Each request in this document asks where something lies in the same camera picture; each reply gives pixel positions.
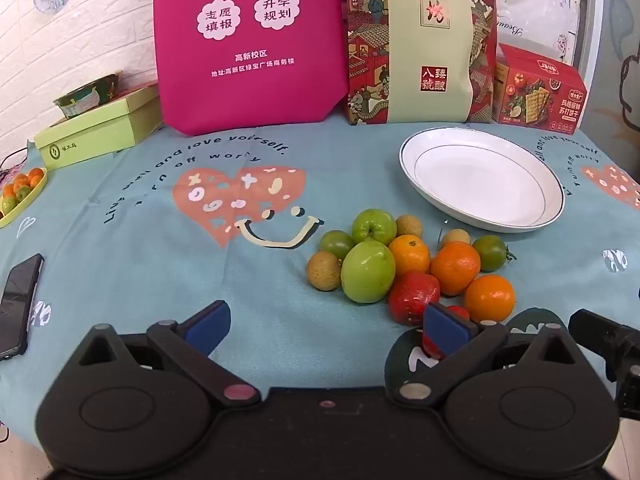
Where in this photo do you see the large green apple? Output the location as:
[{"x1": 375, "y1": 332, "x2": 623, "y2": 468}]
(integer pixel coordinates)
[{"x1": 340, "y1": 241, "x2": 397, "y2": 304}]

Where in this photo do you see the small green apple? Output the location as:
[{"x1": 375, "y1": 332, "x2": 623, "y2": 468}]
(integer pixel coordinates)
[{"x1": 351, "y1": 208, "x2": 398, "y2": 246}]

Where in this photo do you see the orange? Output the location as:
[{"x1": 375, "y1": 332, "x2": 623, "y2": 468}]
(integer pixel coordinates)
[
  {"x1": 387, "y1": 234, "x2": 432, "y2": 278},
  {"x1": 462, "y1": 273, "x2": 516, "y2": 323},
  {"x1": 430, "y1": 241, "x2": 482, "y2": 296}
]

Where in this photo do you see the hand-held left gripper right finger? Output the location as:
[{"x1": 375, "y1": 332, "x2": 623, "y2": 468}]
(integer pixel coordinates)
[{"x1": 387, "y1": 302, "x2": 583, "y2": 408}]

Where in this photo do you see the small red apple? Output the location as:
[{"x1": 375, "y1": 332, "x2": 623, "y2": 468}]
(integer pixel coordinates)
[
  {"x1": 421, "y1": 305, "x2": 471, "y2": 361},
  {"x1": 388, "y1": 270, "x2": 442, "y2": 326}
]

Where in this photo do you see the green tomato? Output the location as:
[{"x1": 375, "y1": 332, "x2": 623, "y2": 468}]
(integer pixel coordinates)
[
  {"x1": 471, "y1": 234, "x2": 516, "y2": 273},
  {"x1": 319, "y1": 230, "x2": 357, "y2": 267}
]

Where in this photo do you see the light green box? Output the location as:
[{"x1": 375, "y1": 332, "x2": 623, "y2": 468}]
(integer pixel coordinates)
[{"x1": 33, "y1": 85, "x2": 165, "y2": 171}]

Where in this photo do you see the red and green gift bag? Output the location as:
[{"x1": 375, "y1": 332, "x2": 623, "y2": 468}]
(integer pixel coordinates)
[{"x1": 342, "y1": 0, "x2": 501, "y2": 126}]

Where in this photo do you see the pink tote bag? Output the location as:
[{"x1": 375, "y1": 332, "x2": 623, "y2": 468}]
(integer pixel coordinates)
[{"x1": 152, "y1": 0, "x2": 350, "y2": 137}]

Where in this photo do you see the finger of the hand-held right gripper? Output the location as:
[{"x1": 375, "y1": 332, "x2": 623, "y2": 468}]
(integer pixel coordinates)
[{"x1": 569, "y1": 309, "x2": 628, "y2": 361}]

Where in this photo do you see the green patterned bowl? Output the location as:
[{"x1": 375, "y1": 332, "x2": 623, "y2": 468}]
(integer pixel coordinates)
[{"x1": 53, "y1": 71, "x2": 123, "y2": 120}]

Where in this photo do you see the red cracker box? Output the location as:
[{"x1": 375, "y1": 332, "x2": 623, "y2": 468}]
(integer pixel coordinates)
[{"x1": 492, "y1": 42, "x2": 588, "y2": 136}]

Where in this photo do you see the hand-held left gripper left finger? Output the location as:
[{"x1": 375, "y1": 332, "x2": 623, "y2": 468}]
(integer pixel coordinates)
[{"x1": 75, "y1": 300, "x2": 262, "y2": 408}]

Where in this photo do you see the teal printed tablecloth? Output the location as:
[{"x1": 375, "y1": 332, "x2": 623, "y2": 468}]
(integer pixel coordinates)
[{"x1": 0, "y1": 119, "x2": 640, "y2": 466}]

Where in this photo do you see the brown longan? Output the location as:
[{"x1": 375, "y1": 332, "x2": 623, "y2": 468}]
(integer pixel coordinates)
[
  {"x1": 306, "y1": 251, "x2": 343, "y2": 291},
  {"x1": 395, "y1": 214, "x2": 425, "y2": 238},
  {"x1": 441, "y1": 228, "x2": 472, "y2": 250}
]

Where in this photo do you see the black smartphone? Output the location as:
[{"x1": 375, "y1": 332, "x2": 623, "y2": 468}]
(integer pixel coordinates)
[{"x1": 0, "y1": 253, "x2": 45, "y2": 362}]

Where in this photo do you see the white metal frame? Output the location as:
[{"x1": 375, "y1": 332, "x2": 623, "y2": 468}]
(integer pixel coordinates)
[{"x1": 575, "y1": 0, "x2": 618, "y2": 81}]

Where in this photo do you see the white plate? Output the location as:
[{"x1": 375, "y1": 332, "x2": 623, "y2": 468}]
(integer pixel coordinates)
[{"x1": 398, "y1": 126, "x2": 566, "y2": 233}]

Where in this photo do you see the yellow-green tray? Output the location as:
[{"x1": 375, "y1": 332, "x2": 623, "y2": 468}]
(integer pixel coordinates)
[{"x1": 0, "y1": 166, "x2": 49, "y2": 231}]

